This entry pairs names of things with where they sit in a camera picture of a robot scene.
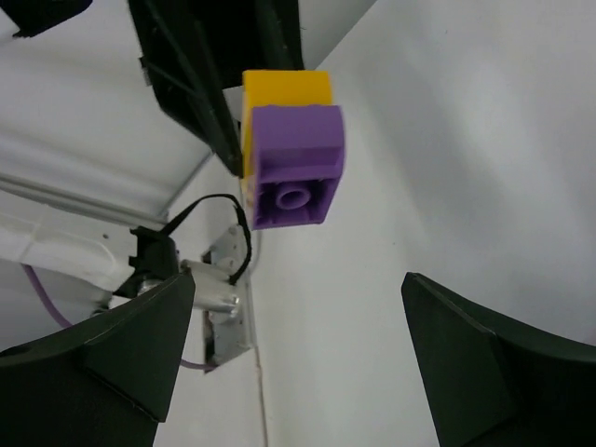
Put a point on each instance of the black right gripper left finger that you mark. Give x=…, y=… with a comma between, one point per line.
x=106, y=381

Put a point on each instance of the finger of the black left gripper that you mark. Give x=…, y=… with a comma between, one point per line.
x=182, y=73
x=278, y=24

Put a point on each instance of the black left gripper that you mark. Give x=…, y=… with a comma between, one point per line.
x=33, y=17

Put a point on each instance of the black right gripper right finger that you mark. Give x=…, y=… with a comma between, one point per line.
x=491, y=380

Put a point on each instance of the yellow curved lego brick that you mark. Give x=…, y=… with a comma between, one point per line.
x=279, y=88

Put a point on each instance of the purple patterned lego brick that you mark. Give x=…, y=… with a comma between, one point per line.
x=298, y=158

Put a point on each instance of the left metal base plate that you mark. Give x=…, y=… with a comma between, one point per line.
x=230, y=312

